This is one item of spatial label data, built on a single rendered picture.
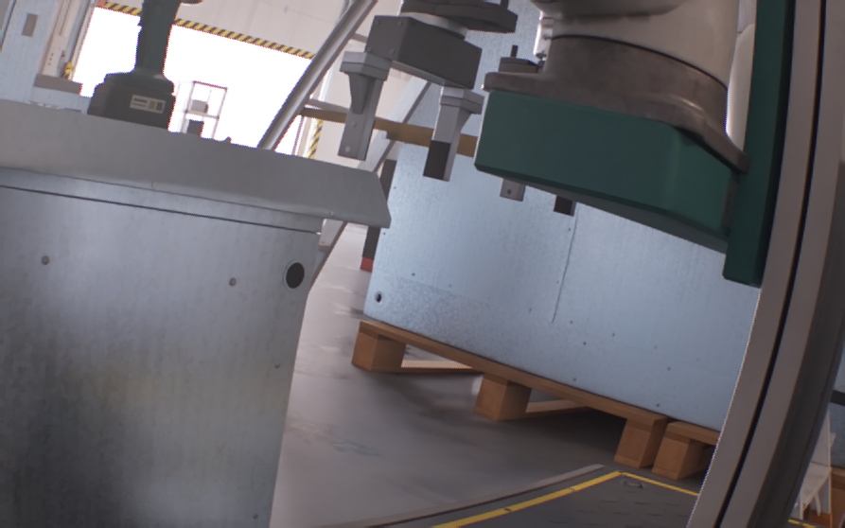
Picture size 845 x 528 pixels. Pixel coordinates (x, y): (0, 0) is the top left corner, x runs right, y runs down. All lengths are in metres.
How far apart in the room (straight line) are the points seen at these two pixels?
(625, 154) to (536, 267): 2.45
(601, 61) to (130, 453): 0.64
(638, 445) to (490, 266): 0.89
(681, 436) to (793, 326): 1.95
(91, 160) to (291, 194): 0.28
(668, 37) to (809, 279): 0.23
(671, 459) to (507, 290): 0.91
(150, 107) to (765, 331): 0.74
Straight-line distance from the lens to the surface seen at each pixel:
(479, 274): 3.16
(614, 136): 0.59
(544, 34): 1.16
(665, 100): 0.60
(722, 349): 2.68
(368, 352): 3.33
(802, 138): 0.72
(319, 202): 1.00
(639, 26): 0.63
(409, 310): 3.35
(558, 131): 0.61
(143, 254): 0.91
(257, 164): 0.94
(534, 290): 3.03
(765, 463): 0.71
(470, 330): 3.17
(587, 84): 0.62
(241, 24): 12.70
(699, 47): 0.65
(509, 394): 2.98
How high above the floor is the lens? 0.64
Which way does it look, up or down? 4 degrees down
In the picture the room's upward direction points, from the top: 13 degrees clockwise
